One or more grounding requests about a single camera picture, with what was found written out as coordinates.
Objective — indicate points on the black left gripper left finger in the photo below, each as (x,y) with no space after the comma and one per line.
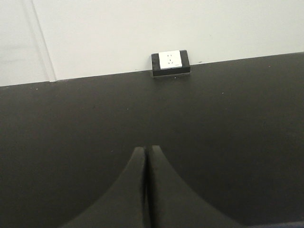
(122,206)

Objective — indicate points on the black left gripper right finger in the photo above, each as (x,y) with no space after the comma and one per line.
(173,204)

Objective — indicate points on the black white power socket box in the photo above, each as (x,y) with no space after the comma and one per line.
(170,63)

